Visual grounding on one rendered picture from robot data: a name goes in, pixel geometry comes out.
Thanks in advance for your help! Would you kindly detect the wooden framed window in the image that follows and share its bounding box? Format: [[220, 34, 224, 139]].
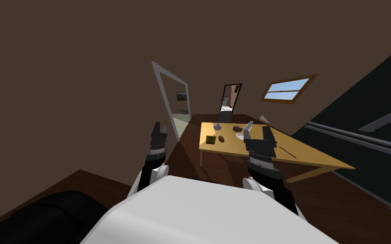
[[258, 74, 318, 105]]

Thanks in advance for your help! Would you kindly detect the dark knife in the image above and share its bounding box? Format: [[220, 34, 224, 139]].
[[278, 146, 299, 160]]

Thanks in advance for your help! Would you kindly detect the large black cabinet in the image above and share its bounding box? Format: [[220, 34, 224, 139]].
[[290, 43, 391, 218]]

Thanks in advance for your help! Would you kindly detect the yellow wooden table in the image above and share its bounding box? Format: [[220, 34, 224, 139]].
[[198, 122, 356, 184]]

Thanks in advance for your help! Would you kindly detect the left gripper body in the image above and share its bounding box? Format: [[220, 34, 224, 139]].
[[150, 131, 168, 147]]

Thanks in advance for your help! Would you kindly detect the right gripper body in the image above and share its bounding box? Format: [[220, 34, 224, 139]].
[[244, 137, 278, 158]]

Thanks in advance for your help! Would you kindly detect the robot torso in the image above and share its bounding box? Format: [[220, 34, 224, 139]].
[[80, 175, 339, 244]]

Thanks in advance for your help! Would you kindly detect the black framed mirror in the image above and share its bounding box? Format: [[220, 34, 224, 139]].
[[219, 83, 243, 115]]

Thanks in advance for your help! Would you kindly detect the dark grey chair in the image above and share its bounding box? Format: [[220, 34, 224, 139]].
[[218, 111, 233, 124]]

